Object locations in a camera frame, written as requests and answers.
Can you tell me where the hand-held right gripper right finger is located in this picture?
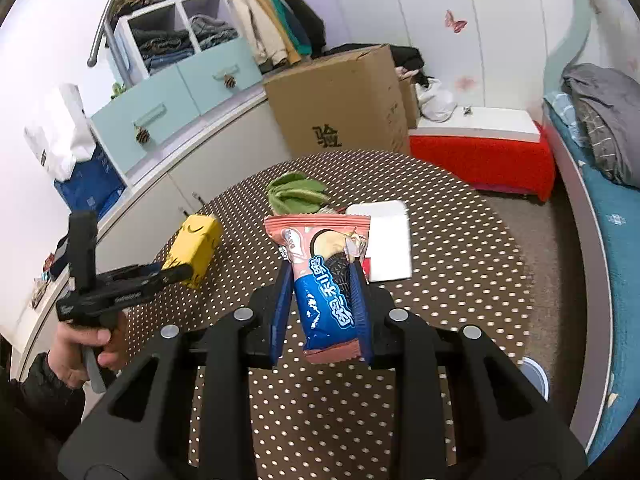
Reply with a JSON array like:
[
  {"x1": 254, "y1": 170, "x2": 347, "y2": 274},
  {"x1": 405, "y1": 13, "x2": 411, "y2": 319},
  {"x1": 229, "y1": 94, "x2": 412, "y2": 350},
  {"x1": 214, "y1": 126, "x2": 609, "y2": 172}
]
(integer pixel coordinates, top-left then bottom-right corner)
[{"x1": 349, "y1": 261, "x2": 588, "y2": 480}]

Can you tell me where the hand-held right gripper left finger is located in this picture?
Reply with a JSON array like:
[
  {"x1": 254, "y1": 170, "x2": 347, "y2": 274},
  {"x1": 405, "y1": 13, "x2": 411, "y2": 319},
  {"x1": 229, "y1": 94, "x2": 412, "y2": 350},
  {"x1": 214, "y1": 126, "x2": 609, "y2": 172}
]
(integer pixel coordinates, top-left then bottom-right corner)
[{"x1": 57, "y1": 259, "x2": 294, "y2": 480}]

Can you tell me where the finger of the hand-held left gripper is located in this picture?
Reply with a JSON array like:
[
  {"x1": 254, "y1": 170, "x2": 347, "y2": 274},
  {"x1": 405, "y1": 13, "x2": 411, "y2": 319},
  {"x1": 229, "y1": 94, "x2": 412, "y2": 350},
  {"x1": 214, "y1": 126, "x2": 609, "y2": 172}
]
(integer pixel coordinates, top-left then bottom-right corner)
[
  {"x1": 99, "y1": 266, "x2": 163, "y2": 282},
  {"x1": 131, "y1": 264, "x2": 195, "y2": 297}
]

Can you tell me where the pink and blue cookie packet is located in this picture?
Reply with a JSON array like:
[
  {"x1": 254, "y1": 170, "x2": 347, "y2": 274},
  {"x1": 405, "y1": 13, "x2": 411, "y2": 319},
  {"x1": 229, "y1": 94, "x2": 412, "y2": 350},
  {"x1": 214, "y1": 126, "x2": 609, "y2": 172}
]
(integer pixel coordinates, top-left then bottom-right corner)
[{"x1": 263, "y1": 212, "x2": 372, "y2": 365}]

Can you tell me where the yellow medicine box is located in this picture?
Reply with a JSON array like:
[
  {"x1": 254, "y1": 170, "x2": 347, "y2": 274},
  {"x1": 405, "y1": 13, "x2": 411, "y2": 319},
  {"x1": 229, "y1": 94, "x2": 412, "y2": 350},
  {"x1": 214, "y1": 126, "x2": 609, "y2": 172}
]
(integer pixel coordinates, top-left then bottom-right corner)
[{"x1": 161, "y1": 212, "x2": 224, "y2": 291}]

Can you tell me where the blue trash bin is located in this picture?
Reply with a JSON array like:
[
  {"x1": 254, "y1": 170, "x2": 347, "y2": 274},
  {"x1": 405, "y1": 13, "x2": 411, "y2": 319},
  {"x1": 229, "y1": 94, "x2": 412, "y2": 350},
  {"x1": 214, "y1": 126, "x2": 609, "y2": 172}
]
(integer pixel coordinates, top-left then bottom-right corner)
[{"x1": 520, "y1": 357, "x2": 551, "y2": 403}]

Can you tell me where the person's left forearm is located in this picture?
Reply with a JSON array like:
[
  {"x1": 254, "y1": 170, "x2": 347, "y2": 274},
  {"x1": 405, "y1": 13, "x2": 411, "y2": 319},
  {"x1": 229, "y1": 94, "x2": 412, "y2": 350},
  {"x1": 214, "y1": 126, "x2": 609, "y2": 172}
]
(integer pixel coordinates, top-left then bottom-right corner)
[{"x1": 0, "y1": 350, "x2": 88, "y2": 480}]

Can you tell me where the person's left hand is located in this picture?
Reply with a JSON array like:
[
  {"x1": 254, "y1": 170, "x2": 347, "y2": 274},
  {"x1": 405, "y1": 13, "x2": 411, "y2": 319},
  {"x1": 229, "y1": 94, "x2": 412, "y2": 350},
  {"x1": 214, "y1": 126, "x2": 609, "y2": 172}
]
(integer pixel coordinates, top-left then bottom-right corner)
[{"x1": 47, "y1": 317, "x2": 132, "y2": 390}]

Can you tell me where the white and red medicine box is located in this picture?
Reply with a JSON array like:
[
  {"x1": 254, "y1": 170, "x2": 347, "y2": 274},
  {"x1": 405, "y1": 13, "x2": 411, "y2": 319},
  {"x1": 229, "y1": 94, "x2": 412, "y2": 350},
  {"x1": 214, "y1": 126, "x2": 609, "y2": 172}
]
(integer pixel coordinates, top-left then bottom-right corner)
[{"x1": 345, "y1": 200, "x2": 414, "y2": 282}]

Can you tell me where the low white cabinet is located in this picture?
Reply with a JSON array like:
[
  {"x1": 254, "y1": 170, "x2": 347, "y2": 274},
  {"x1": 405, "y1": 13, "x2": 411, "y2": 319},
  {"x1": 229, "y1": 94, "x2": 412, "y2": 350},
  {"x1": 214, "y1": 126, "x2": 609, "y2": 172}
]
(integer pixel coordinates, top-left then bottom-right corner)
[{"x1": 10, "y1": 85, "x2": 291, "y2": 381}]

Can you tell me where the brown polka dot tablecloth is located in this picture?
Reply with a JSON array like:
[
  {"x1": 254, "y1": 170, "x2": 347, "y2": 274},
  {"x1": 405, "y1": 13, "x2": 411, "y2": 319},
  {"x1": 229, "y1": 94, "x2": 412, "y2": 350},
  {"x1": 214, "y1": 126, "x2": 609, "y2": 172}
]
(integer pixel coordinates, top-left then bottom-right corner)
[{"x1": 120, "y1": 149, "x2": 532, "y2": 480}]

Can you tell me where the green snack wrapper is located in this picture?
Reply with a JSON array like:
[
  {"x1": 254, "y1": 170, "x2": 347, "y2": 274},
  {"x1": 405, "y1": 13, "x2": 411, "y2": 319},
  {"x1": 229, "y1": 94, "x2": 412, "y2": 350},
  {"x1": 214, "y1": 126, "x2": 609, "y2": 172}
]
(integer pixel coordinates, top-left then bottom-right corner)
[{"x1": 265, "y1": 172, "x2": 331, "y2": 216}]

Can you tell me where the white bag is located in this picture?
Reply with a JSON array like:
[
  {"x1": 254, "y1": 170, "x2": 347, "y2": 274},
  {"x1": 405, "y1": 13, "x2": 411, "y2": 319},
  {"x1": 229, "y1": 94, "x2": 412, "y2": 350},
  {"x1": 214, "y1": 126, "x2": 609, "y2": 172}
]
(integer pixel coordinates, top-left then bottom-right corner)
[{"x1": 23, "y1": 82, "x2": 97, "y2": 182}]

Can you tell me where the teal drawer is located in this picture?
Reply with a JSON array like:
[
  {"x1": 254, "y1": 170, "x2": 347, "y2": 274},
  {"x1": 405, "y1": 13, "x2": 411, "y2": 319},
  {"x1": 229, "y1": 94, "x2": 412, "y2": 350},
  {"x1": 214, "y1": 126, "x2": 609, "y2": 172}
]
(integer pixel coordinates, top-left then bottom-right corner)
[
  {"x1": 177, "y1": 37, "x2": 263, "y2": 116},
  {"x1": 90, "y1": 80, "x2": 196, "y2": 173}
]

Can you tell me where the red bench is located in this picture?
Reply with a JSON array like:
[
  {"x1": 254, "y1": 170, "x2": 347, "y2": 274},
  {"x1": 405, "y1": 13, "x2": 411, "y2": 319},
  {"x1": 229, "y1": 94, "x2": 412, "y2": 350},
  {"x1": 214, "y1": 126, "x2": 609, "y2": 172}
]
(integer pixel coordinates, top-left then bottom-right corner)
[{"x1": 409, "y1": 120, "x2": 557, "y2": 203}]

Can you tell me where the grey metal handrail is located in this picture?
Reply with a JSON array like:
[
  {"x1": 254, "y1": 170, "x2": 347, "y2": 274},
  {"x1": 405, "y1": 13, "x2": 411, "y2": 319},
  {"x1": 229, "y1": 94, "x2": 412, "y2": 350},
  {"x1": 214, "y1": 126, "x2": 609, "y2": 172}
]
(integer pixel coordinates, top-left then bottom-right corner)
[{"x1": 86, "y1": 0, "x2": 136, "y2": 68}]

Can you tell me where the large cardboard box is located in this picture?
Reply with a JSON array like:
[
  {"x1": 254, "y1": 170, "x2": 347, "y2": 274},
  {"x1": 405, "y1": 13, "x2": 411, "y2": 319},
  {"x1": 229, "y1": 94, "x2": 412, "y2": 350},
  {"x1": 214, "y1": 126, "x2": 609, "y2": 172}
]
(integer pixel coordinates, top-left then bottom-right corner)
[{"x1": 263, "y1": 44, "x2": 412, "y2": 158}]

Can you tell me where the white cloth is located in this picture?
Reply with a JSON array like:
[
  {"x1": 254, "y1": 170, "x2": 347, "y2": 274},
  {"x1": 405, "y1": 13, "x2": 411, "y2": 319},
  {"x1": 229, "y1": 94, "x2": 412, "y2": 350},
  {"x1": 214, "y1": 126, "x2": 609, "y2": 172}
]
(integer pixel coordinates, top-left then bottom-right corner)
[{"x1": 415, "y1": 79, "x2": 458, "y2": 123}]

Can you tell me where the dark folded clothes stack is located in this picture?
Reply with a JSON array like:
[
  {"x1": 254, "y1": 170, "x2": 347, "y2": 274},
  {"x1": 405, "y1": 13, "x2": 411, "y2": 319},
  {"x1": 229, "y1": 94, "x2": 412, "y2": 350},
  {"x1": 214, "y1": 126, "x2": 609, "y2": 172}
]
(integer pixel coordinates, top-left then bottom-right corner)
[{"x1": 131, "y1": 27, "x2": 196, "y2": 73}]

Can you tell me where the white board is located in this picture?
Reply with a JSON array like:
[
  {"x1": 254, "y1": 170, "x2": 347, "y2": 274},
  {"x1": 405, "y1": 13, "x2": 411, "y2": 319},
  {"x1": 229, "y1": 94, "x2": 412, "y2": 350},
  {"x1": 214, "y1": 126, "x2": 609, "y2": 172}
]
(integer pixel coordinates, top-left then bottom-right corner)
[{"x1": 415, "y1": 106, "x2": 542, "y2": 146}]

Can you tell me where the grey folded clothes stack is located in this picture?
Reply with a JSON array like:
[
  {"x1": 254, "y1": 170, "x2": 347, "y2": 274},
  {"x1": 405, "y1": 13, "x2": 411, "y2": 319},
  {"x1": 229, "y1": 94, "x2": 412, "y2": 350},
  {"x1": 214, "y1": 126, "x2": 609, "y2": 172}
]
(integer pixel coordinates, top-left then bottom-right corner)
[{"x1": 190, "y1": 14, "x2": 240, "y2": 51}]

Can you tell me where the black cloth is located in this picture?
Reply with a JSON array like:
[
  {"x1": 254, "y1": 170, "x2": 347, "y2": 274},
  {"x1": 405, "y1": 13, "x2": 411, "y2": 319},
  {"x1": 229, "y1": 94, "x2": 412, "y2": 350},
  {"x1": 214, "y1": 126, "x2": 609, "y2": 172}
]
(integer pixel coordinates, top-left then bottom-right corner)
[{"x1": 325, "y1": 42, "x2": 431, "y2": 86}]

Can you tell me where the tan jacket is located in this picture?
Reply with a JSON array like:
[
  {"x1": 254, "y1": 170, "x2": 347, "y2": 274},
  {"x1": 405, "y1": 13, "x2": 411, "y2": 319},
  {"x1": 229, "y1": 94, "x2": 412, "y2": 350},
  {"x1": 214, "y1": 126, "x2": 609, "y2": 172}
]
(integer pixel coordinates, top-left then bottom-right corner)
[{"x1": 250, "y1": 0, "x2": 301, "y2": 63}]

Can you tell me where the camouflage clothes pile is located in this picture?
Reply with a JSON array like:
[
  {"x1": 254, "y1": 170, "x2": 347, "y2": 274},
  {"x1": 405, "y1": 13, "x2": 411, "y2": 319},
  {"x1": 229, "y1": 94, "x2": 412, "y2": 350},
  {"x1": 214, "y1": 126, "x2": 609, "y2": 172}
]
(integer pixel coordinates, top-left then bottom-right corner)
[{"x1": 110, "y1": 0, "x2": 163, "y2": 18}]

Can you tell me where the cream jacket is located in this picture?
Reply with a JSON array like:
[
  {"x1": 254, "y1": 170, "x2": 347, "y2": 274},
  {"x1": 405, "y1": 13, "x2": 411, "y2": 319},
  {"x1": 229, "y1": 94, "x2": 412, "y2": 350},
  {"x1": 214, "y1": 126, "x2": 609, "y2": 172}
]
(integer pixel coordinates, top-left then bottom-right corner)
[{"x1": 220, "y1": 0, "x2": 286, "y2": 66}]

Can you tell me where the blue candy print bed sheet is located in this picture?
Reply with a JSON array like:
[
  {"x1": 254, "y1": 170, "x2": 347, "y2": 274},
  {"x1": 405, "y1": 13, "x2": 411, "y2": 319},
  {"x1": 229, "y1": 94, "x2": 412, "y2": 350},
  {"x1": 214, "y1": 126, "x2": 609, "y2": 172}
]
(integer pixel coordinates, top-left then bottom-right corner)
[{"x1": 575, "y1": 157, "x2": 640, "y2": 466}]

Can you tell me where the green garment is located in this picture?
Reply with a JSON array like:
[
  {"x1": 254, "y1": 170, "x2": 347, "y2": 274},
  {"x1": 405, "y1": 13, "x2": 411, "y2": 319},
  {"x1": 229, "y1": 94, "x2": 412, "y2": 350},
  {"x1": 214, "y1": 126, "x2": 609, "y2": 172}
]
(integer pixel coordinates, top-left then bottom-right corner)
[{"x1": 262, "y1": 0, "x2": 313, "y2": 58}]

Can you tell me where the blue plaid pillow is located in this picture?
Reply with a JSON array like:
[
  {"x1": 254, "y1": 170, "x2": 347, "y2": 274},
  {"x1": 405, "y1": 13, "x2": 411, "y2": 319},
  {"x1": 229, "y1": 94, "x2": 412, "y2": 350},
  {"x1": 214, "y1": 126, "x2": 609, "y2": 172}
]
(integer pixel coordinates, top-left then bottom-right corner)
[{"x1": 544, "y1": 91, "x2": 593, "y2": 148}]

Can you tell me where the black coat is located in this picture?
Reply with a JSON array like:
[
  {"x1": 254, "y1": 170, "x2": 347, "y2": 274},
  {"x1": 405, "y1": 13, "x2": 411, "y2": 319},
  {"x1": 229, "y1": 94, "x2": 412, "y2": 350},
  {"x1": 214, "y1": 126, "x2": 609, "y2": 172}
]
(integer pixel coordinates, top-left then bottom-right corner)
[{"x1": 265, "y1": 0, "x2": 328, "y2": 53}]

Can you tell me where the red butterfly sticker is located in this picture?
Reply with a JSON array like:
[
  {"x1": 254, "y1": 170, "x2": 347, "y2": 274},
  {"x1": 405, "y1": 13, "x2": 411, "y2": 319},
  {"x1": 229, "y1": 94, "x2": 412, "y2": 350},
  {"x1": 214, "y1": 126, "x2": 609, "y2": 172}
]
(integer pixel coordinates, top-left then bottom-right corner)
[{"x1": 444, "y1": 9, "x2": 468, "y2": 35}]

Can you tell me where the white wardrobe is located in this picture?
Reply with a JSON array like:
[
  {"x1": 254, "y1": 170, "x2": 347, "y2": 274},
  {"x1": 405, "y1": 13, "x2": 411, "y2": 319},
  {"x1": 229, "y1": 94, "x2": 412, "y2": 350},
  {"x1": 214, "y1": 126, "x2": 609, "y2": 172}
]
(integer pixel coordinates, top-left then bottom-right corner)
[{"x1": 320, "y1": 0, "x2": 591, "y2": 111}]

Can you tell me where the grey quilt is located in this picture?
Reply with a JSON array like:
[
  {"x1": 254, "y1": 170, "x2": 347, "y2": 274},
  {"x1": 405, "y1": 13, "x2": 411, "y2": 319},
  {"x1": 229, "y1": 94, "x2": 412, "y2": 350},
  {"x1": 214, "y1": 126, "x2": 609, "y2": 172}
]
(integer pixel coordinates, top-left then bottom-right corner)
[{"x1": 561, "y1": 62, "x2": 640, "y2": 188}]

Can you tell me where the teal bunk bed frame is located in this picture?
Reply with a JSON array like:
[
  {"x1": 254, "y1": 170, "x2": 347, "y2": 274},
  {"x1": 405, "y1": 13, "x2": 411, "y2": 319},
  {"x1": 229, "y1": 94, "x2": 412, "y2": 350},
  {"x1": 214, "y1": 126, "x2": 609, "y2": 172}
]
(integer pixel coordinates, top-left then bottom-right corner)
[{"x1": 542, "y1": 0, "x2": 640, "y2": 466}]

